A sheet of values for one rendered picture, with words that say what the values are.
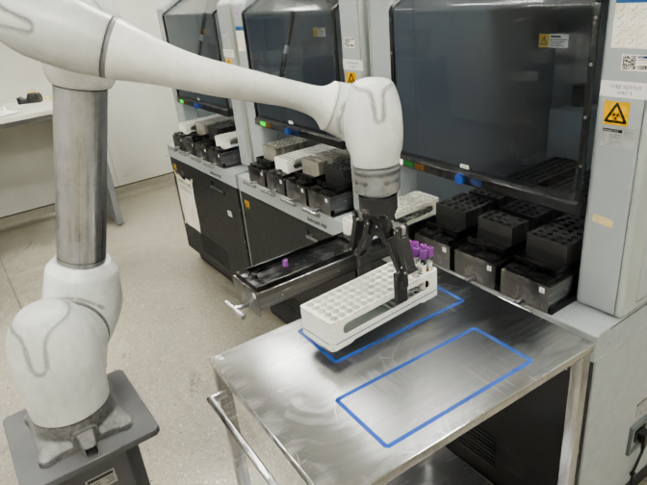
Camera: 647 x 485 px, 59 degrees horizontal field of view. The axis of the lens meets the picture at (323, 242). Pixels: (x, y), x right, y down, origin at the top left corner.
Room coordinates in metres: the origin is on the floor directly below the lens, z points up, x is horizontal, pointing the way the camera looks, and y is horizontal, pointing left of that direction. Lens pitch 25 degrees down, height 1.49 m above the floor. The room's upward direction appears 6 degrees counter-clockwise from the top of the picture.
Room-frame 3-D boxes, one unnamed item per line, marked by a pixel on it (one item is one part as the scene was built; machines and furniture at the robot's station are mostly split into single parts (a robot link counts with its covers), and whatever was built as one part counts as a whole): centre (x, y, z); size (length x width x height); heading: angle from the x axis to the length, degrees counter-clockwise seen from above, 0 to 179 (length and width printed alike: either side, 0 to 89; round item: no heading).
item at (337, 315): (1.01, -0.09, 0.88); 0.30 x 0.10 x 0.06; 126
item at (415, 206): (1.54, -0.21, 0.83); 0.30 x 0.10 x 0.06; 123
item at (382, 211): (1.03, -0.11, 1.06); 0.08 x 0.07 x 0.09; 36
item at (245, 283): (1.44, -0.06, 0.78); 0.73 x 0.14 x 0.09; 123
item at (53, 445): (0.92, 0.53, 0.73); 0.22 x 0.18 x 0.06; 33
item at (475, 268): (1.46, -0.65, 0.78); 0.73 x 0.14 x 0.09; 123
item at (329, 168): (1.93, -0.07, 0.85); 0.12 x 0.02 x 0.06; 33
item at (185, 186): (3.01, 0.74, 0.43); 0.27 x 0.02 x 0.36; 33
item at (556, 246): (1.21, -0.54, 0.85); 0.12 x 0.02 x 0.06; 32
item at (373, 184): (1.03, -0.11, 1.13); 0.09 x 0.09 x 0.06
